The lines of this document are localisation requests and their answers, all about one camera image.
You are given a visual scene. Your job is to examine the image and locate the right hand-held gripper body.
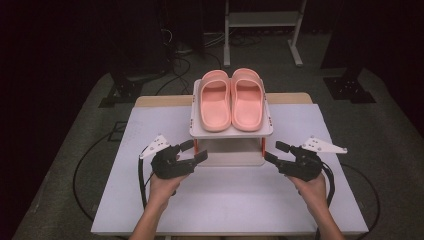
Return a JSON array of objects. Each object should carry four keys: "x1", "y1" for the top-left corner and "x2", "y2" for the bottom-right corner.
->
[{"x1": 276, "y1": 135, "x2": 348, "y2": 183}]

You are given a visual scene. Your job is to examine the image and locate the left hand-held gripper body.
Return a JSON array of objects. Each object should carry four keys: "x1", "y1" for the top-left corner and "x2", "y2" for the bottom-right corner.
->
[{"x1": 138, "y1": 133, "x2": 198, "y2": 180}]

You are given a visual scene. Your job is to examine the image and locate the white two-tier shoe rack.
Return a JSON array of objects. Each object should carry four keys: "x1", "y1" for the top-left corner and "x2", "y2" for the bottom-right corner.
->
[{"x1": 188, "y1": 76, "x2": 275, "y2": 168}]

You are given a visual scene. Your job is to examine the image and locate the pink rubber slipper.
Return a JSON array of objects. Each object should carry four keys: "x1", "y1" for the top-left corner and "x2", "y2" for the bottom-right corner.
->
[
  {"x1": 230, "y1": 67, "x2": 265, "y2": 133},
  {"x1": 198, "y1": 69, "x2": 233, "y2": 133}
]

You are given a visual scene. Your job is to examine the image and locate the person's left hand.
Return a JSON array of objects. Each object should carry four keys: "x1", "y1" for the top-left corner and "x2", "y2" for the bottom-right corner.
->
[{"x1": 147, "y1": 172, "x2": 190, "y2": 210}]

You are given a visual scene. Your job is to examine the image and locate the person's right hand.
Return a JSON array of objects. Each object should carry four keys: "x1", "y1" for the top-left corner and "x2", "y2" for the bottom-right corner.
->
[{"x1": 286, "y1": 172, "x2": 329, "y2": 212}]

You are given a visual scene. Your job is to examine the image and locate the white table cover sheet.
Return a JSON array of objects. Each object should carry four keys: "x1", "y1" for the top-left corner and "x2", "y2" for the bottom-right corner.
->
[{"x1": 90, "y1": 103, "x2": 370, "y2": 237}]

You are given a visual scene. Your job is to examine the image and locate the black stand base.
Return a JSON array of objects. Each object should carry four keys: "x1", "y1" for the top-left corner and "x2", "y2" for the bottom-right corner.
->
[
  {"x1": 97, "y1": 49, "x2": 169, "y2": 109},
  {"x1": 321, "y1": 64, "x2": 378, "y2": 105}
]

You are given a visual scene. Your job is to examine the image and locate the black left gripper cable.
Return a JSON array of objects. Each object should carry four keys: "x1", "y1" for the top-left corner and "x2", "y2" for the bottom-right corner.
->
[{"x1": 72, "y1": 132, "x2": 156, "y2": 223}]

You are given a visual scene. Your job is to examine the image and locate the black floor cable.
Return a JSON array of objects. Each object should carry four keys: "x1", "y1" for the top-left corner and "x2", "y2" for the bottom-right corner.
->
[{"x1": 154, "y1": 49, "x2": 224, "y2": 97}]

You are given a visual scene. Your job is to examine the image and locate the white metal stand frame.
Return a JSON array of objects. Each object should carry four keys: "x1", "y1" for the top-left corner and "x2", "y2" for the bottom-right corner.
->
[{"x1": 223, "y1": 0, "x2": 308, "y2": 68}]

